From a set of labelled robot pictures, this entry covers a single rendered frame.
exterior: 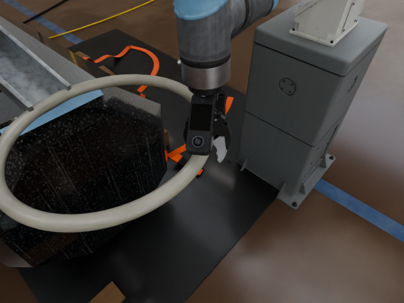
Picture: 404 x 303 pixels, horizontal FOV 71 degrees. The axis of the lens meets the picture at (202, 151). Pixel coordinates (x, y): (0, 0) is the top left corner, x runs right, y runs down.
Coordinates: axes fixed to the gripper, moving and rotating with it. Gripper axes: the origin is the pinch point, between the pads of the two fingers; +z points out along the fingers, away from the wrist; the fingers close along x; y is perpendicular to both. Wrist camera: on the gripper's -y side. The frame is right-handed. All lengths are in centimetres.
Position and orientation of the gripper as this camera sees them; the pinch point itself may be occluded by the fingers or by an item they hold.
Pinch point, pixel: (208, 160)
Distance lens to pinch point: 66.6
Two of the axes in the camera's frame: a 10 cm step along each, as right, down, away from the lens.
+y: 1.2, -7.0, 7.0
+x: -9.9, -0.5, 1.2
